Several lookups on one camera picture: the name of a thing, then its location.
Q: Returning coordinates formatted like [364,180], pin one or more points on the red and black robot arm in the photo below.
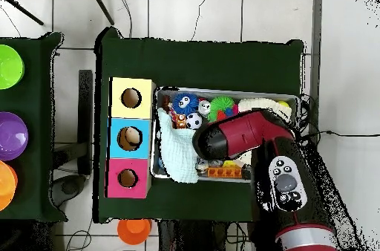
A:
[237,135]

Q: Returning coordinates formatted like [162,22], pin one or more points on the long orange toy block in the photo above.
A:
[225,173]

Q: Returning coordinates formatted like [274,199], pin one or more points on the green spiky rubber ball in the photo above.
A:
[221,104]

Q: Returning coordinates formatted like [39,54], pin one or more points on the orange plastic cup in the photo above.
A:
[133,231]

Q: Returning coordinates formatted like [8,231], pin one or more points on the cream muslin cloth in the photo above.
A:
[261,104]

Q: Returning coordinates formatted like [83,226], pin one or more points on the black floor post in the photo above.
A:
[85,114]

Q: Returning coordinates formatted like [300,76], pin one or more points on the dark green tablecloth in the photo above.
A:
[193,64]
[38,99]

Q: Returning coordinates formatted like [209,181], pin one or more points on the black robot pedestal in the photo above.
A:
[193,237]

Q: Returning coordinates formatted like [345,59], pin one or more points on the blue spiky ball with eyes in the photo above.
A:
[191,105]

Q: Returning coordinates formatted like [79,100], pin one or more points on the grey round stand base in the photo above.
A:
[69,187]

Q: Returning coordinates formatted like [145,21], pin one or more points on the black stand legs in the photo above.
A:
[101,6]

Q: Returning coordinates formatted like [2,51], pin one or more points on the orange plastic bowl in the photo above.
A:
[6,185]

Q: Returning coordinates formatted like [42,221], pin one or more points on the green plastic bowl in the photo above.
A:
[10,66]

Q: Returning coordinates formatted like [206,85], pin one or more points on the large yellow ball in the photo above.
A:
[283,104]

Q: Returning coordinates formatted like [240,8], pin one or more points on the mint muslin cloth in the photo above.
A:
[178,150]

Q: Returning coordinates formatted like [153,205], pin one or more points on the purple plastic bowl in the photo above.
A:
[12,136]

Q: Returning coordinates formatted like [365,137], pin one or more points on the wooden box with three holes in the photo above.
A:
[115,173]

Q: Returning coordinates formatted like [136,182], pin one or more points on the black and white soccer ball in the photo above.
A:
[194,121]

